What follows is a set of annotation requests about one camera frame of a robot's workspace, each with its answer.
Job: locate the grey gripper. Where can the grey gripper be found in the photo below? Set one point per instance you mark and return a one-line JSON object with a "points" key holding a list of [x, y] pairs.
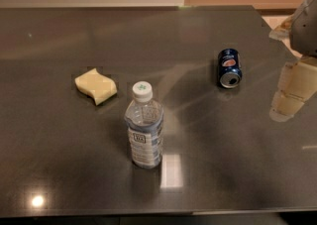
{"points": [[305, 32]]}

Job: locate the clear plastic water bottle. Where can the clear plastic water bottle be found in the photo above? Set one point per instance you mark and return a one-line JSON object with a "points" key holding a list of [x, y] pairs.
{"points": [[144, 118]]}

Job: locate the blue Pepsi soda can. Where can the blue Pepsi soda can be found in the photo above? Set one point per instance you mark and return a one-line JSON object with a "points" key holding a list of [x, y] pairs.
{"points": [[229, 68]]}

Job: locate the yellow sponge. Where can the yellow sponge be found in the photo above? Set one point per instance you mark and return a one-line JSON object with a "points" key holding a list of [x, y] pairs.
{"points": [[95, 85]]}

